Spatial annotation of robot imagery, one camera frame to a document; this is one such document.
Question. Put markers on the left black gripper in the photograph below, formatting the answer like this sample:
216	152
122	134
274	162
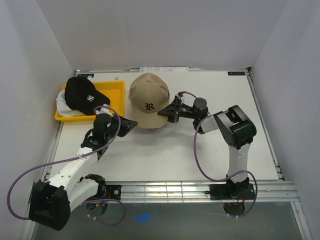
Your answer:
126	126

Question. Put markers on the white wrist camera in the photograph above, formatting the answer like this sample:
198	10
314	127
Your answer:
180	96
102	110

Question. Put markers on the white cap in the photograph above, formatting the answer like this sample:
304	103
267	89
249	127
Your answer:
63	109

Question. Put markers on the aluminium front rail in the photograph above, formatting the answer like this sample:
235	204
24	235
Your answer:
183	192

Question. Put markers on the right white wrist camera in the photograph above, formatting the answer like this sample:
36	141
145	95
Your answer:
180	96

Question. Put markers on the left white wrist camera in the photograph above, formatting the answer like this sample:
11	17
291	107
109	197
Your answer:
102	110

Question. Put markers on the beige baseball cap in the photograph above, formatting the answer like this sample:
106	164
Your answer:
149	94

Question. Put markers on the plain black cap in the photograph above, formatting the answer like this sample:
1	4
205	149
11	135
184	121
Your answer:
80	94

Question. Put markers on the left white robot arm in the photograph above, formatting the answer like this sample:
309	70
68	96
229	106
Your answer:
52	201

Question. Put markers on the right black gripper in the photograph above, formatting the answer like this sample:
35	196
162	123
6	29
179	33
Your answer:
170	112

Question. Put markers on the yellow plastic tray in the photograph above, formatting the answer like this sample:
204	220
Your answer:
114	90

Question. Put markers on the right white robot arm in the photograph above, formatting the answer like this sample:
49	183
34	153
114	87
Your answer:
237	131

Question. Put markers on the white paper label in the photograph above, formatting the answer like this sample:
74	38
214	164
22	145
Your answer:
166	69

